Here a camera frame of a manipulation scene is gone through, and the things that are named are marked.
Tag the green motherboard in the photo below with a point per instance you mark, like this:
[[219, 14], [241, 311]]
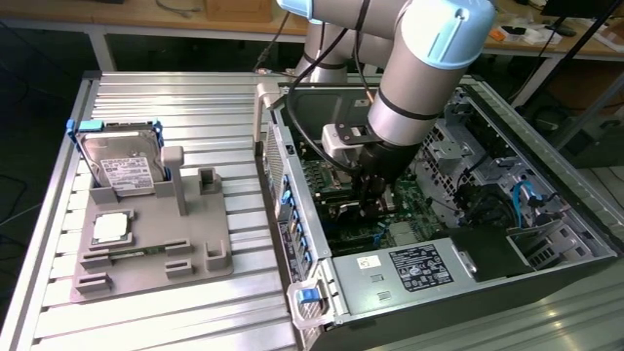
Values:
[[415, 215]]

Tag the wooden desk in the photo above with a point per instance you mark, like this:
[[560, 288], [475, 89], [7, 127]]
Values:
[[145, 25]]

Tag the silver chipset heatsink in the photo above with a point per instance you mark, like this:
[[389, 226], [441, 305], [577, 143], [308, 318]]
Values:
[[401, 233]]

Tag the black monitor stand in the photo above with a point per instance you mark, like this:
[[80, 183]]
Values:
[[560, 27]]

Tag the black slanted pole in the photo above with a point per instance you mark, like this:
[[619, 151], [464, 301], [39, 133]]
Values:
[[575, 51]]

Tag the CPU socket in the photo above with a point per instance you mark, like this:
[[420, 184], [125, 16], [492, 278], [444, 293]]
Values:
[[340, 178]]

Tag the dark grey box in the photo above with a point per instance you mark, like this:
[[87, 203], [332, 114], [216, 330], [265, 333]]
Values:
[[595, 146]]

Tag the blue card retention clip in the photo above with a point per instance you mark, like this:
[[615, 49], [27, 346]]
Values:
[[301, 230], [308, 257], [295, 216], [289, 199], [305, 244], [287, 184]]

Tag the white orange gadget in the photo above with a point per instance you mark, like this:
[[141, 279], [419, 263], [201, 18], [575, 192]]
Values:
[[536, 36]]

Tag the metal disk bay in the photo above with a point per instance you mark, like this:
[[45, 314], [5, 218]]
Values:
[[448, 153]]

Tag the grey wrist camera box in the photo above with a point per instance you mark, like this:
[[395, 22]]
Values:
[[336, 144]]

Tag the grey plastic parts rack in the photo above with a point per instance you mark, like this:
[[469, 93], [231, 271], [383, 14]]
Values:
[[145, 267]]

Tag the green RAM stick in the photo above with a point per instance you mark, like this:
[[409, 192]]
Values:
[[141, 252]]

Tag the Nvidia Quadro graphics card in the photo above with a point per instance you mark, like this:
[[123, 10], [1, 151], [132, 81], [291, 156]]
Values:
[[348, 211]]

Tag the open black PC case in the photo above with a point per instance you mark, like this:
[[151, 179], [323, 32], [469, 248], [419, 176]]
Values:
[[439, 311]]

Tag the silver hard disk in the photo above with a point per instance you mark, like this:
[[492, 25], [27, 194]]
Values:
[[121, 172]]

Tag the silver CPU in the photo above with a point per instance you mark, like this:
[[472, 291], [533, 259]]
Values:
[[111, 226]]

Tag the hard disk drive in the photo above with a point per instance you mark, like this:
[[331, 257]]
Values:
[[89, 126]]

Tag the grey power supply unit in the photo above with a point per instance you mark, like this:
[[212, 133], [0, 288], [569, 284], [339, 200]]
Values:
[[389, 270]]

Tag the blue case latch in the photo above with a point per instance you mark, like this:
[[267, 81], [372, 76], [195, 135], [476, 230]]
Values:
[[308, 295]]

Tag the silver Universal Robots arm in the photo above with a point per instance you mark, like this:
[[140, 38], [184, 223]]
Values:
[[415, 91]]

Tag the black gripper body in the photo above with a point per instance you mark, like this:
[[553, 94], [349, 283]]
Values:
[[387, 161]]

